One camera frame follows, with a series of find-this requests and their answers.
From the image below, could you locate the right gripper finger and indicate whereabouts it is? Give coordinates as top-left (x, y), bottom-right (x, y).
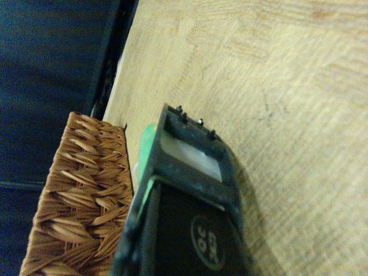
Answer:
top-left (108, 102), bottom-right (254, 276)

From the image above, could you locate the green plush toy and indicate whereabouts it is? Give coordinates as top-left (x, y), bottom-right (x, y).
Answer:
top-left (135, 122), bottom-right (159, 219)

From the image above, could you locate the brown wicker basket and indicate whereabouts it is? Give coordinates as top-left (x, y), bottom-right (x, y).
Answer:
top-left (19, 111), bottom-right (136, 276)

